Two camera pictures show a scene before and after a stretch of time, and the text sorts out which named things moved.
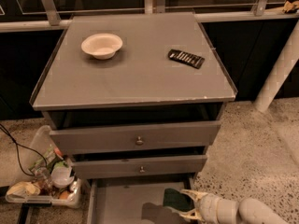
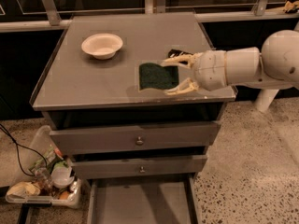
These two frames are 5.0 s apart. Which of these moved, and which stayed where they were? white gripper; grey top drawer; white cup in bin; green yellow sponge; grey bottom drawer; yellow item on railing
Moved: white gripper; green yellow sponge
Stayed: grey bottom drawer; white cup in bin; grey top drawer; yellow item on railing
